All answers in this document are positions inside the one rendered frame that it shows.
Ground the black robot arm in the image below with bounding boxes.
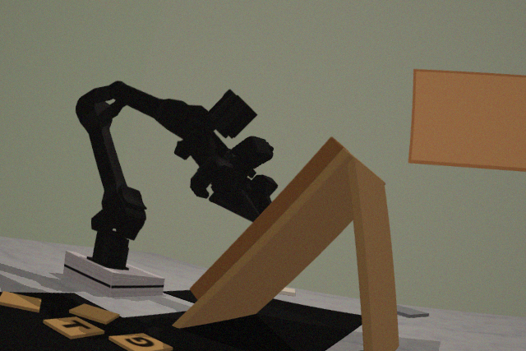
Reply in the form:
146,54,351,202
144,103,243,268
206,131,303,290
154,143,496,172
76,81,274,270

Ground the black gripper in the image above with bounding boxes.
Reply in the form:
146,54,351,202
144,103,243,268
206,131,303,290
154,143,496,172
190,143,278,223

